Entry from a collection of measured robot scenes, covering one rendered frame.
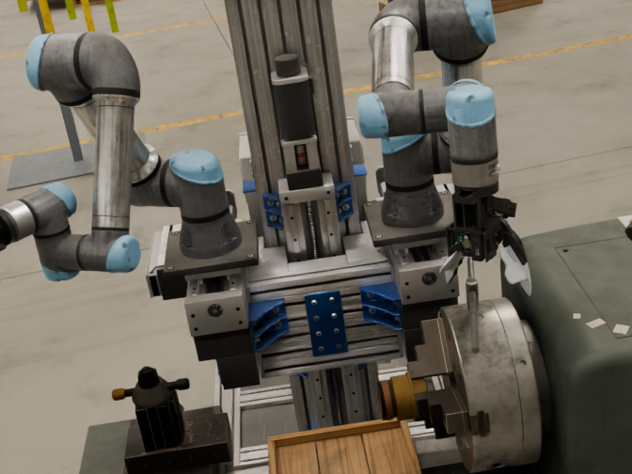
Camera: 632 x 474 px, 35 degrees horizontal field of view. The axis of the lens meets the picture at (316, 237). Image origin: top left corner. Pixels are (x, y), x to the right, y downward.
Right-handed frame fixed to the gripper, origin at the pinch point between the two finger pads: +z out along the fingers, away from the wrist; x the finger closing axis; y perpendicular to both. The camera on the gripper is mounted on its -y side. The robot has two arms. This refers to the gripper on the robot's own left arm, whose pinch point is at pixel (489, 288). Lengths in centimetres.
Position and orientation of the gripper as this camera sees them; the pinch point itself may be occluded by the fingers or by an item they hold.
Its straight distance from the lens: 171.3
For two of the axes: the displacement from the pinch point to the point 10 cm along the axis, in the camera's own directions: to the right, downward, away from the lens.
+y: -5.6, 3.9, -7.3
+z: 1.3, 9.1, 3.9
